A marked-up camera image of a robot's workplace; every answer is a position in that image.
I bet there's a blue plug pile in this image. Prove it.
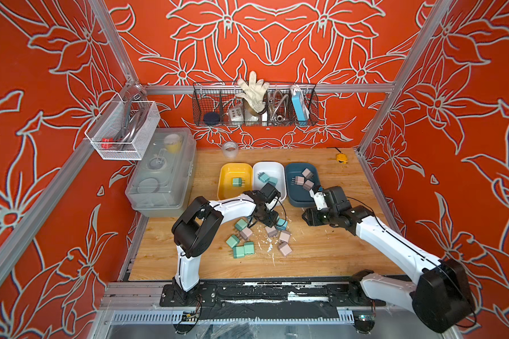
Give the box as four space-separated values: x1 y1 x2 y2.
276 218 288 231
258 172 270 184

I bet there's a yellow storage bin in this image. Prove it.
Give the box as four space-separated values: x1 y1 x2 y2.
217 162 253 200

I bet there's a blue plug top pile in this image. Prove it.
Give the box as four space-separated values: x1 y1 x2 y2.
258 172 270 184

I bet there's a white power strip in basket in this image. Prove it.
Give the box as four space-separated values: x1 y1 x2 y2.
227 105 245 126

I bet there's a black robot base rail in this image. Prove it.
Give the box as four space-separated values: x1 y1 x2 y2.
159 277 387 320

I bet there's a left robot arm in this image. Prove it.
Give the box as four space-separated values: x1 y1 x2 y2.
172 184 281 293

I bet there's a white storage bin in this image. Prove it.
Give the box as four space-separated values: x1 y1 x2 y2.
253 162 287 202

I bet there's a clear tape roll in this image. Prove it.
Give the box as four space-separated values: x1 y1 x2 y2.
221 141 239 159

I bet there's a green plug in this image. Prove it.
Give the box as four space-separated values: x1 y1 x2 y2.
244 242 255 256
226 234 240 249
233 246 245 258
234 218 249 232
232 177 245 187

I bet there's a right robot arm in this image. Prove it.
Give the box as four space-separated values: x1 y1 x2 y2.
302 186 475 333

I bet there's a yellow cup in clear box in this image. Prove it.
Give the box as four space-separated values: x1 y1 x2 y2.
163 134 183 154

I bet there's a clear plastic lidded box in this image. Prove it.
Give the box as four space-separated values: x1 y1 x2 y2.
125 128 197 218

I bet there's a dark teal storage bin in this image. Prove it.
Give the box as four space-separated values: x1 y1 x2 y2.
285 162 320 208

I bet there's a yellow tape measure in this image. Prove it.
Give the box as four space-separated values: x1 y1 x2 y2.
336 153 349 164

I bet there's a white wire wall basket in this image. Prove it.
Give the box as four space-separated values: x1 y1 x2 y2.
85 95 160 161

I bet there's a pink plug front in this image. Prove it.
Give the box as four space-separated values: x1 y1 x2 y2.
278 242 293 257

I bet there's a light blue box in basket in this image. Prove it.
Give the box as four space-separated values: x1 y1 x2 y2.
290 85 309 126

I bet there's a red item in white basket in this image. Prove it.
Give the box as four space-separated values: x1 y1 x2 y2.
100 138 114 150

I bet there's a pink plug pile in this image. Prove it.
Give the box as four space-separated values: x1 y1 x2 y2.
240 227 253 241
279 230 291 243
264 226 279 238

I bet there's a cream rubber glove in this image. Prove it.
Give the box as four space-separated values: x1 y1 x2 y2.
236 71 270 114

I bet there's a black wire wall basket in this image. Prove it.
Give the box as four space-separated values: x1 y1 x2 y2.
192 82 320 127

